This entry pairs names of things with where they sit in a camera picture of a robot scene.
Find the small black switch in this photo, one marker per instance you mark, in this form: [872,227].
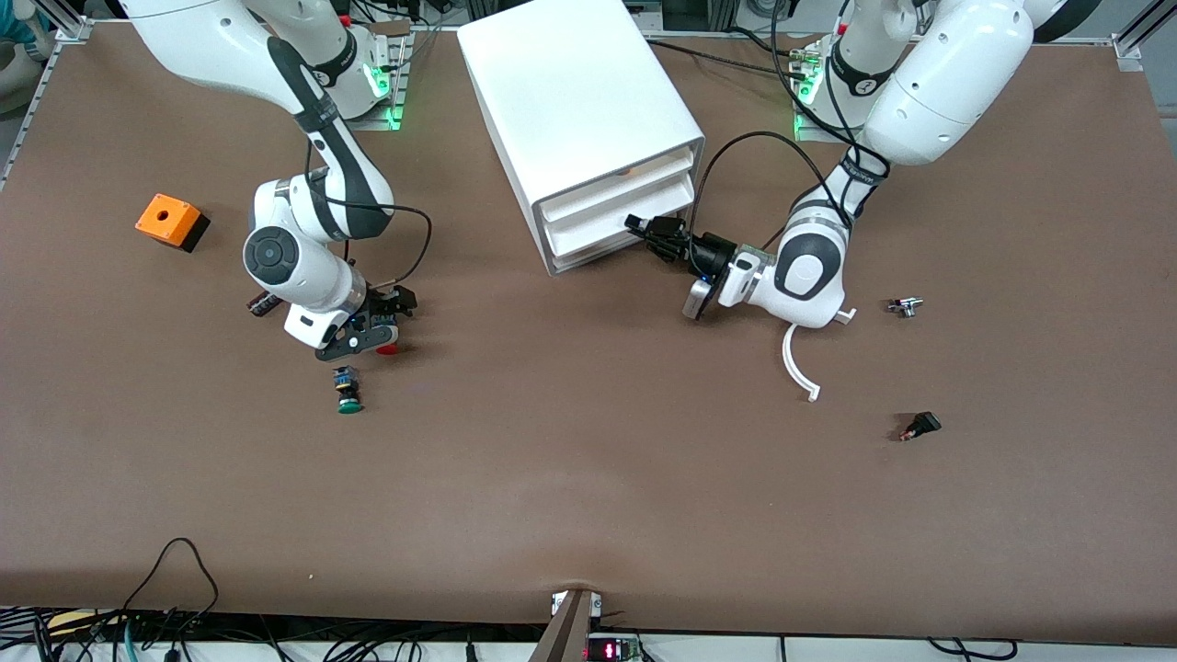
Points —
[922,425]

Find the chrome metal fitting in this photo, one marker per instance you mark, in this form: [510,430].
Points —
[905,306]

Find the white drawer cabinet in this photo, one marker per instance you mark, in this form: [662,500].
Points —
[570,83]

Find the aluminium frame rail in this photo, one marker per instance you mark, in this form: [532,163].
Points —
[41,92]
[1129,46]

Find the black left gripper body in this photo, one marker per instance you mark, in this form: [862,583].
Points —
[710,250]

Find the device with red display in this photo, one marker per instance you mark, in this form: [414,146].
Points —
[611,650]

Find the green push button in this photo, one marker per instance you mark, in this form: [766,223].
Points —
[348,391]

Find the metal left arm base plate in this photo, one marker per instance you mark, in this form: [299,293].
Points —
[818,136]

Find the white curved bracket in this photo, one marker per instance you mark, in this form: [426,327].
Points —
[789,363]

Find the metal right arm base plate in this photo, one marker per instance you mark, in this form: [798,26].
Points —
[397,92]

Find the orange button box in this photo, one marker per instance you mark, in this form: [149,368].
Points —
[165,219]

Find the red push button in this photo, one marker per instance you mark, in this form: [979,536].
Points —
[390,348]

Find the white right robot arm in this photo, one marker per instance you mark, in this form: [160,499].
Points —
[276,257]

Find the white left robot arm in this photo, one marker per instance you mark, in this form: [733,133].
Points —
[956,83]

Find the white drawer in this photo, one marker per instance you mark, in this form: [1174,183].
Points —
[588,260]
[616,188]
[598,225]

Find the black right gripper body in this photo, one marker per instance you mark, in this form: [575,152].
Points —
[384,304]

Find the brown camera mount pole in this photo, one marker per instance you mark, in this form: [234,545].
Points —
[563,634]

